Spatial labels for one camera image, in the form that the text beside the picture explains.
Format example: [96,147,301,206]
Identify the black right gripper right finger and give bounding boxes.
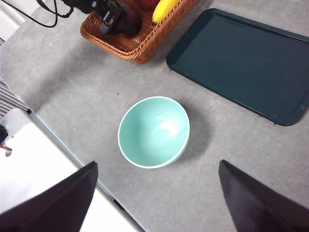
[218,159,309,232]

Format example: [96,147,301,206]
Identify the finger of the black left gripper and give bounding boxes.
[112,4,133,35]

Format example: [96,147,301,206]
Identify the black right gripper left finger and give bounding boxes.
[0,161,98,232]

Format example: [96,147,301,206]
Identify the teal ceramic bowl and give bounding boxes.
[117,96,191,169]

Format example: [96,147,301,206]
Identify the brown wicker basket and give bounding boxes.
[80,0,200,65]

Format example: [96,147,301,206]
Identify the red orange peach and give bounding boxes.
[139,0,159,10]

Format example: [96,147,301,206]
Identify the white mounting platform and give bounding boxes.
[0,110,145,232]

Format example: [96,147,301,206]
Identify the yellow banana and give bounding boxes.
[152,0,180,26]

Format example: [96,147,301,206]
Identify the grey ribbed panel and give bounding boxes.
[0,79,31,116]

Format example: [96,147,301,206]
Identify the dark rectangular tray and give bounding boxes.
[166,8,309,127]

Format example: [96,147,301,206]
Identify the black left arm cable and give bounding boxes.
[36,0,74,29]

